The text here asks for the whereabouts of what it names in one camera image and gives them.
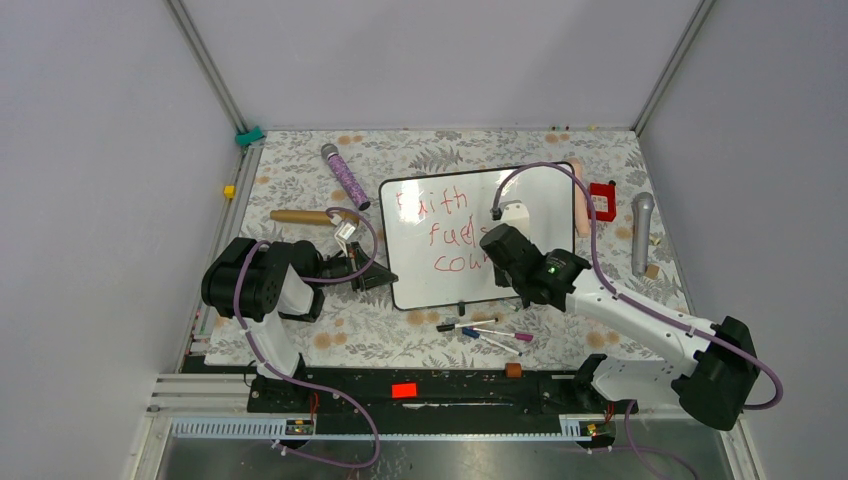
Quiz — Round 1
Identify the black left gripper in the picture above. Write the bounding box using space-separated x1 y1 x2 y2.
312 241 398 291

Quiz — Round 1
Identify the white whiteboard black frame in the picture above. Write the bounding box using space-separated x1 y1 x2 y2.
378 167 575 310

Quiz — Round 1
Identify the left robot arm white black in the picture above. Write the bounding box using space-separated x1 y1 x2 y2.
200 237 398 411

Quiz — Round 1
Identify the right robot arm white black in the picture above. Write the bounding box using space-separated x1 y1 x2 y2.
481 224 762 431

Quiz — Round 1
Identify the pink cap whiteboard marker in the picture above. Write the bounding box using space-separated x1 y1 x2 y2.
473 327 534 342

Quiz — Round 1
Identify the blue cap whiteboard marker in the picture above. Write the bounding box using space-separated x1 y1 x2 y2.
461 327 523 357

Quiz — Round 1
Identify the black cap whiteboard marker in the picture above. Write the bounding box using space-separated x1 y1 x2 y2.
436 318 499 332

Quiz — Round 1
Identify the peach cylinder toy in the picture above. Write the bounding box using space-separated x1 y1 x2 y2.
567 157 591 238

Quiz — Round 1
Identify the gold toy microphone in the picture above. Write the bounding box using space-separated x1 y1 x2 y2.
269 210 360 226

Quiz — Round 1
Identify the brown small block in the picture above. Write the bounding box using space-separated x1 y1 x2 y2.
504 362 523 379

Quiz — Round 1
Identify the red small box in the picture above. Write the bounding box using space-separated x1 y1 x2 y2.
589 180 617 222

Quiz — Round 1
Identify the red tape patch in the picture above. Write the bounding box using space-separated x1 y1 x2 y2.
390 382 418 399

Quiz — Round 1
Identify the purple glitter toy microphone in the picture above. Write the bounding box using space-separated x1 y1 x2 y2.
320 143 371 211

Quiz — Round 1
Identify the silver toy microphone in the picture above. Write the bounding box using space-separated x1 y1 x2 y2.
631 192 655 277

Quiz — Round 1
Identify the teal corner clip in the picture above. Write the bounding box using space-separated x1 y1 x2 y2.
235 126 265 148

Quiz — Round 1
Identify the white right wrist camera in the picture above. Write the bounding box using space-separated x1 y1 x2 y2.
499 200 532 238

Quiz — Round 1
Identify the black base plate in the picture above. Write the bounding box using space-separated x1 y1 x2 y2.
247 367 628 436

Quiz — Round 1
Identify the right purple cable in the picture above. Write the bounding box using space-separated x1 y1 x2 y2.
490 162 785 480

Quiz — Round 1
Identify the purple cable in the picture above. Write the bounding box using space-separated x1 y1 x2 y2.
490 162 785 480
231 205 384 470

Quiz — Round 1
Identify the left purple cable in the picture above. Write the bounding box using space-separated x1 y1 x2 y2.
231 205 384 470

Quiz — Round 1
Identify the slotted cable duct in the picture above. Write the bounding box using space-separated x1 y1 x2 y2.
170 413 614 443

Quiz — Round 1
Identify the left aluminium frame post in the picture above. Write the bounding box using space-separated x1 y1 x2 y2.
164 0 248 135

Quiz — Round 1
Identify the aluminium frame post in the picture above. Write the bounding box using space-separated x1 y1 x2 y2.
164 0 248 135
631 0 717 137

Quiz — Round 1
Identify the right aluminium frame post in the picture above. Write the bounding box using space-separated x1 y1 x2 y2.
631 0 717 137

